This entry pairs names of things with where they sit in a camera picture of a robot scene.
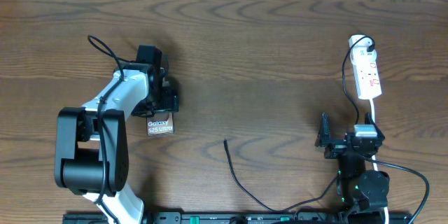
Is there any white power strip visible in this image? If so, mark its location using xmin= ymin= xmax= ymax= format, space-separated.
xmin=349 ymin=34 xmax=382 ymax=100

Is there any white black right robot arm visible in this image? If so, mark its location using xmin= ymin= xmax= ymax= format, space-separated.
xmin=315 ymin=113 xmax=390 ymax=213

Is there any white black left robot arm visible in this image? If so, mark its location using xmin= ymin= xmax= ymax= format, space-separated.
xmin=54 ymin=45 xmax=179 ymax=223

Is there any gold Galaxy smartphone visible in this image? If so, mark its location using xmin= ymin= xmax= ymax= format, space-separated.
xmin=146 ymin=112 xmax=175 ymax=137

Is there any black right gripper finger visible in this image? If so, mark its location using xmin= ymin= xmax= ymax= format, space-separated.
xmin=364 ymin=113 xmax=382 ymax=135
xmin=314 ymin=113 xmax=331 ymax=147

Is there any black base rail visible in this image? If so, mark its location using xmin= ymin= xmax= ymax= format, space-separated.
xmin=62 ymin=211 xmax=412 ymax=224

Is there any white power strip cord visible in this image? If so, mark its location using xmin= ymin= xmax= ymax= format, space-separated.
xmin=369 ymin=98 xmax=391 ymax=224

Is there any black charging cable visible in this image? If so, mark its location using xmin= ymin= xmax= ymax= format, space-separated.
xmin=223 ymin=34 xmax=377 ymax=214

